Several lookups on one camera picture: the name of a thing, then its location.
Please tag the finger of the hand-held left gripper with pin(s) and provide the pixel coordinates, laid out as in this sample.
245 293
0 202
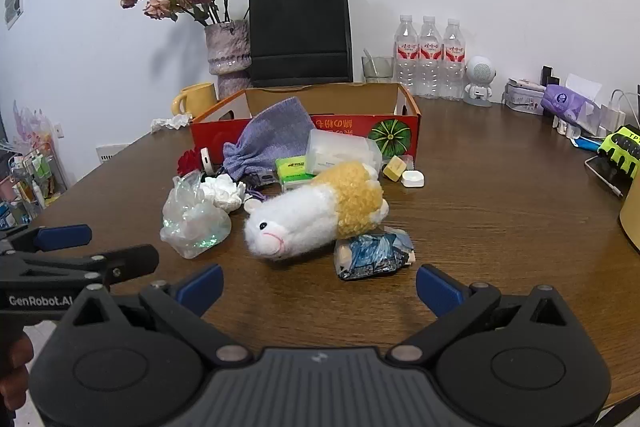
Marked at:
65 236
127 259

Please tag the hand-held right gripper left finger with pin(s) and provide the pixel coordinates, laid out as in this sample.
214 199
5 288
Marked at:
202 288

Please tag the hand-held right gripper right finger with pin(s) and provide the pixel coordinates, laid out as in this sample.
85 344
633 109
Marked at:
439 289

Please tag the clear plastic bag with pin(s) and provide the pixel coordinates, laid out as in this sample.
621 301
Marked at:
192 219

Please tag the blue snack packet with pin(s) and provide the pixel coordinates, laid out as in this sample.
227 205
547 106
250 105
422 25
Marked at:
372 254

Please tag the white tissue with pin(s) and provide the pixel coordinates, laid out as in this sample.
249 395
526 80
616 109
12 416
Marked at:
225 192

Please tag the small white case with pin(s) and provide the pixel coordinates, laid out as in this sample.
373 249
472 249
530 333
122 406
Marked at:
413 179

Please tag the red fabric flower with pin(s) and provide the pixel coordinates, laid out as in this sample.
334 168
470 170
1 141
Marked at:
188 161

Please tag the white and yellow plush toy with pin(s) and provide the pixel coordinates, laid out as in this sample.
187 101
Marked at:
300 212

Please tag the small white round gadget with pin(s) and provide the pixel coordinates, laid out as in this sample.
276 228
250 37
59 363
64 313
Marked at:
206 159

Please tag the yellow sponge block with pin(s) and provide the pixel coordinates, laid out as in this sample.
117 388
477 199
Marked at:
394 168

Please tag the green tissue pack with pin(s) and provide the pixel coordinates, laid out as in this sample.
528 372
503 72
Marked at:
294 169

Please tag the clear plastic bottle white label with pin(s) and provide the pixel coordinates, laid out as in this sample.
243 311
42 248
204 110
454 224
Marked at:
340 149

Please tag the red cardboard box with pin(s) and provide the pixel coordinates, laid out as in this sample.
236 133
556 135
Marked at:
365 107

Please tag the cream round container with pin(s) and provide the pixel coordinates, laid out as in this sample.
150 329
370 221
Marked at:
631 222

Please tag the person's left hand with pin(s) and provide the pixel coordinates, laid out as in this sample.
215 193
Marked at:
15 372

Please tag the cluttered storage shelf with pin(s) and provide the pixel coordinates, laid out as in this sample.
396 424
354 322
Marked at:
30 167

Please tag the clear candy wrapper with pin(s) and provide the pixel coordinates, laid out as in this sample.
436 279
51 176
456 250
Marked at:
410 163

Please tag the wrinkled white paper napkin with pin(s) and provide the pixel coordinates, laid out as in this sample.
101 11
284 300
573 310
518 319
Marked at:
170 122

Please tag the yellow mug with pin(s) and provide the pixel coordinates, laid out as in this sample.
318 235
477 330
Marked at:
197 99

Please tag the small white bottles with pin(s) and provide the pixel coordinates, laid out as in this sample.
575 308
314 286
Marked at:
565 126

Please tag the printed tin box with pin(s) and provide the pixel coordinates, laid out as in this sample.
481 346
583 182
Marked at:
522 99

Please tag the blue toothbrush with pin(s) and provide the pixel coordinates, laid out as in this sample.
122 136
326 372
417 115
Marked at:
587 143

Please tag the white robot-shaped speaker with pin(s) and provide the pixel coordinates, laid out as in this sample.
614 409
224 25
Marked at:
480 79

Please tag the purple tissue pack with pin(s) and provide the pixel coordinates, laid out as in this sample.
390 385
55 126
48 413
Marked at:
565 103

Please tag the glass cup with spoon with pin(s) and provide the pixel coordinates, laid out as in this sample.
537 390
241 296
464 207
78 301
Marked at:
377 69

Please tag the purple white ceramic vase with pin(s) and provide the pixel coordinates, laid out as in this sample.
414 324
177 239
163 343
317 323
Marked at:
227 52

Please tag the clear water bottle red label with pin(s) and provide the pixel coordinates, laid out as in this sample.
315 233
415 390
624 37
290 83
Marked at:
406 57
452 59
429 57

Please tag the green and black glove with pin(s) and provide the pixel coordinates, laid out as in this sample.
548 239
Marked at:
622 149

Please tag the small black boxes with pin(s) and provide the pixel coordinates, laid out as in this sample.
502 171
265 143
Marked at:
550 76

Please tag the black paper bag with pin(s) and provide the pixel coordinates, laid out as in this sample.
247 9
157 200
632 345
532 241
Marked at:
300 32

